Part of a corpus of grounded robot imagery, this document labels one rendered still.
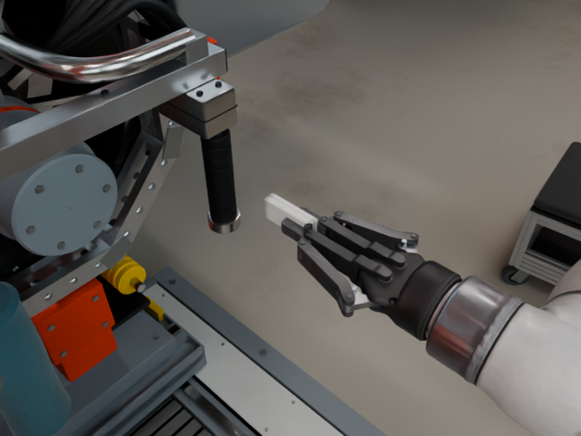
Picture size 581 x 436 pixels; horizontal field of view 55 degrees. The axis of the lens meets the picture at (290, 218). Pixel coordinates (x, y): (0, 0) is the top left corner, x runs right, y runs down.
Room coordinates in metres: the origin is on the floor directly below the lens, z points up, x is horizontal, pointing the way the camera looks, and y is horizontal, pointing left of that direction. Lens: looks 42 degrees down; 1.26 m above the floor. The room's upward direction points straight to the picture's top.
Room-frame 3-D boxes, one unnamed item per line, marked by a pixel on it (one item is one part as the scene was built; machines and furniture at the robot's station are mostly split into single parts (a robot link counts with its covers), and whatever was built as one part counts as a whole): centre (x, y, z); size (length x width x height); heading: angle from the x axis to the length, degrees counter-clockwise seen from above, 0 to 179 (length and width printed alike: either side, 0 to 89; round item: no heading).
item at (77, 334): (0.62, 0.41, 0.48); 0.16 x 0.12 x 0.17; 48
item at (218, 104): (0.58, 0.11, 0.93); 0.09 x 0.05 x 0.05; 48
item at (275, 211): (0.48, 0.00, 0.83); 0.07 x 0.01 x 0.03; 48
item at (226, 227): (0.56, 0.09, 0.83); 0.04 x 0.04 x 0.16
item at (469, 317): (0.32, -0.17, 0.83); 0.09 x 0.06 x 0.09; 138
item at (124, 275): (0.75, 0.37, 0.51); 0.29 x 0.06 x 0.06; 48
